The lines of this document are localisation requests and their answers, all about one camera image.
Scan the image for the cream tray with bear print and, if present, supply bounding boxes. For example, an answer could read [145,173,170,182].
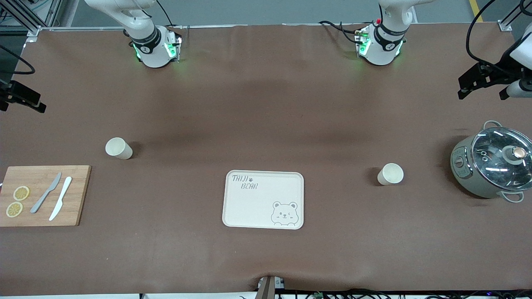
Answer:
[222,170,305,230]

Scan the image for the sage green electric pot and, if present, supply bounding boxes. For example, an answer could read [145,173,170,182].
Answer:
[450,120,526,204]

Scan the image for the white plastic cup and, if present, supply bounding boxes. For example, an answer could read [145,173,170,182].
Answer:
[105,137,133,160]
[377,163,404,186]

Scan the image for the glass pot lid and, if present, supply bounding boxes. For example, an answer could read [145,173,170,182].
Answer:
[471,127,532,192]

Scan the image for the grey plastic knife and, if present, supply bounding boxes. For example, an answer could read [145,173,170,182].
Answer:
[30,172,62,214]

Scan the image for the black arm base cable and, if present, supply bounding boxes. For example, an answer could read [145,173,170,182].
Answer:
[155,0,183,29]
[319,20,363,44]

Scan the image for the aluminium frame profile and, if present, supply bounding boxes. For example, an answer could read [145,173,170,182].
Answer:
[498,0,532,32]
[0,0,57,42]

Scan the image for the brown table cover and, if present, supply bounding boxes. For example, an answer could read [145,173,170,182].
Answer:
[0,23,532,296]

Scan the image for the bamboo cutting board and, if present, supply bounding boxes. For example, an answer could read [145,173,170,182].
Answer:
[0,165,92,227]

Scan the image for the white plastic knife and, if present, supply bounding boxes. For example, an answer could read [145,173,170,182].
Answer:
[49,176,73,221]

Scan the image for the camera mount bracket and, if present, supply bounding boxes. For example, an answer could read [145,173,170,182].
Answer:
[256,275,287,299]

